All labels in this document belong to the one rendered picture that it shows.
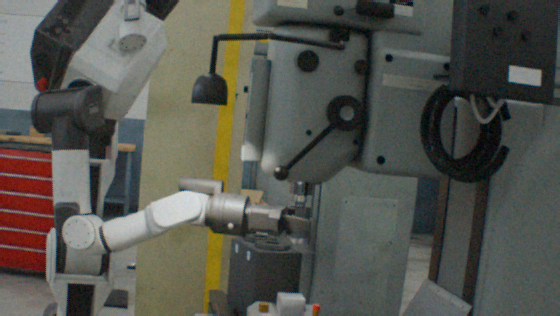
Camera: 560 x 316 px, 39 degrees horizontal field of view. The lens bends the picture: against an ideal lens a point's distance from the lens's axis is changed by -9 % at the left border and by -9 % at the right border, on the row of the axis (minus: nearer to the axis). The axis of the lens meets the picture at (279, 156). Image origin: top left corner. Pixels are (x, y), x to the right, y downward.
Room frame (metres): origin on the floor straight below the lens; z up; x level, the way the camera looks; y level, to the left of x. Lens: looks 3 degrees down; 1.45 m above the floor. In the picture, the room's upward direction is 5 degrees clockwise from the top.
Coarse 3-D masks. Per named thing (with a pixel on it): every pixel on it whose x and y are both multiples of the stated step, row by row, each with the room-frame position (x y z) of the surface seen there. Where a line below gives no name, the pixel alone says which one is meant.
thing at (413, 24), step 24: (264, 0) 1.68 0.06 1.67; (288, 0) 1.65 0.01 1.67; (312, 0) 1.66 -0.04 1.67; (336, 0) 1.67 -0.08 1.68; (384, 0) 1.68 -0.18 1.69; (408, 0) 1.69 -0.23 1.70; (264, 24) 1.82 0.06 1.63; (336, 24) 1.68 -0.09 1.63; (360, 24) 1.68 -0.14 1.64; (384, 24) 1.69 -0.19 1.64; (408, 24) 1.69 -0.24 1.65
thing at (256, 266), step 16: (240, 240) 2.20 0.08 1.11; (256, 240) 2.16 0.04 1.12; (272, 240) 2.18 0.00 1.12; (240, 256) 2.17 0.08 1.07; (256, 256) 2.06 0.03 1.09; (272, 256) 2.07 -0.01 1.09; (288, 256) 2.08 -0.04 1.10; (240, 272) 2.16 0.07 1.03; (256, 272) 2.06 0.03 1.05; (272, 272) 2.07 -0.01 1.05; (288, 272) 2.08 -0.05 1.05; (240, 288) 2.15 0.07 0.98; (256, 288) 2.06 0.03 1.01; (272, 288) 2.07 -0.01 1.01; (288, 288) 2.09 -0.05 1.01; (240, 304) 2.14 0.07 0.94
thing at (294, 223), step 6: (288, 216) 1.76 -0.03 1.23; (282, 222) 1.75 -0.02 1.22; (288, 222) 1.76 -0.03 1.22; (294, 222) 1.75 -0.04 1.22; (300, 222) 1.75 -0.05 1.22; (306, 222) 1.75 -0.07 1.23; (282, 228) 1.76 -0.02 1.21; (288, 228) 1.75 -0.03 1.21; (294, 228) 1.75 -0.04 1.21; (300, 228) 1.75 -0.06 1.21; (306, 228) 1.75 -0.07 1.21
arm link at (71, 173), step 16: (64, 160) 1.80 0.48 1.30; (80, 160) 1.81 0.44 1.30; (64, 176) 1.80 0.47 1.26; (80, 176) 1.81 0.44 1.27; (64, 192) 1.80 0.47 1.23; (80, 192) 1.81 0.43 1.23; (64, 208) 1.78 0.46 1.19; (80, 208) 1.80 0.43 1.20; (64, 224) 1.77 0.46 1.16; (80, 224) 1.77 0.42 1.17; (64, 240) 1.77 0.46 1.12; (80, 240) 1.76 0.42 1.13
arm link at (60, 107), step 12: (48, 96) 1.84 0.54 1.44; (60, 96) 1.83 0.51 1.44; (72, 96) 1.82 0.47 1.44; (36, 108) 1.83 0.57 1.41; (48, 108) 1.82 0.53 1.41; (60, 108) 1.81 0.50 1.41; (72, 108) 1.80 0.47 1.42; (48, 120) 1.82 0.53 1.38; (60, 120) 1.81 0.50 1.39; (72, 120) 1.81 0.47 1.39; (48, 132) 1.86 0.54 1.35; (60, 132) 1.81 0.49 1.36; (72, 132) 1.81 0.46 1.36; (84, 132) 1.83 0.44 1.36; (60, 144) 1.81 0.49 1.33; (72, 144) 1.81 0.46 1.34; (84, 144) 1.83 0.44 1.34
